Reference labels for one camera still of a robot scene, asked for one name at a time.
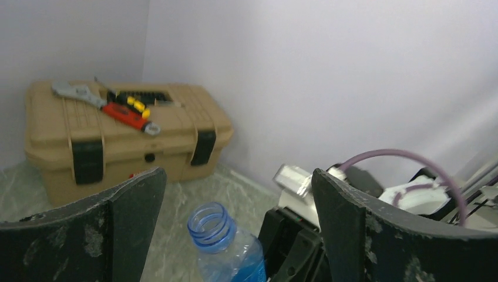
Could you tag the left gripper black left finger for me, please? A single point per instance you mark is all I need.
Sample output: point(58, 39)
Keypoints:
point(103, 237)

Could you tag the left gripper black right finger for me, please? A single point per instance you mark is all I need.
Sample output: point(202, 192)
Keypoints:
point(413, 248)

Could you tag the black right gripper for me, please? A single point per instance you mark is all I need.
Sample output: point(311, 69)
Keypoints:
point(343, 232)

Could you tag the blue label water bottle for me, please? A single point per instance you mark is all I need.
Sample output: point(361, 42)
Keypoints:
point(226, 251)

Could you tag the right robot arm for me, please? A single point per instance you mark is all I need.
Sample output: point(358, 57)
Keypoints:
point(420, 194)

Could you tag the tan plastic toolbox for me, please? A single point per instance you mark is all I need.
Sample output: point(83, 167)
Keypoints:
point(81, 151)

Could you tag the yellow black screwdriver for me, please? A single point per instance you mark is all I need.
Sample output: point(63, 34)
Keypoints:
point(125, 99)

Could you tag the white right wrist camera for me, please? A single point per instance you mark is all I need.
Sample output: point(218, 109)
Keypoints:
point(296, 194)

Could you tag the red-handled adjustable wrench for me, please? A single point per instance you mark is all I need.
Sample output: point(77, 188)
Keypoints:
point(112, 109)

